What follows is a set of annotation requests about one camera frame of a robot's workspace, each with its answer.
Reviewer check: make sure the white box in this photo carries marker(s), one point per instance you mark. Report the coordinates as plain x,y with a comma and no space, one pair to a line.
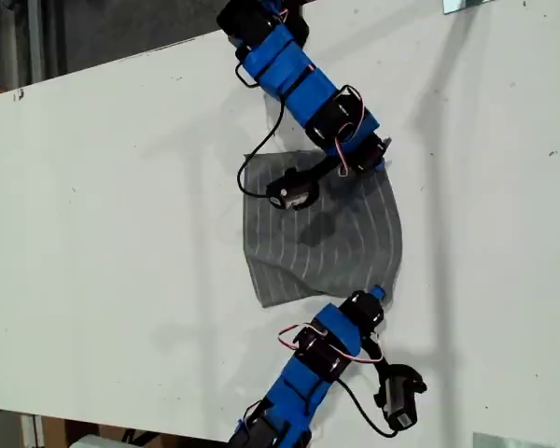
98,442

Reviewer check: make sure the black camera stalk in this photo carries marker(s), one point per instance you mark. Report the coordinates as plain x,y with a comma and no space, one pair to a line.
326,165
378,350

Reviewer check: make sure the black camera box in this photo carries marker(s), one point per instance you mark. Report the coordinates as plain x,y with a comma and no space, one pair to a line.
291,191
401,399

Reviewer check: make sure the white table leg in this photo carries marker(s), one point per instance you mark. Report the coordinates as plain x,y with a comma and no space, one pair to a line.
32,430

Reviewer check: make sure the grey striped square towel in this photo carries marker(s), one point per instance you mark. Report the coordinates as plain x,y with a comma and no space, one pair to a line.
336,242

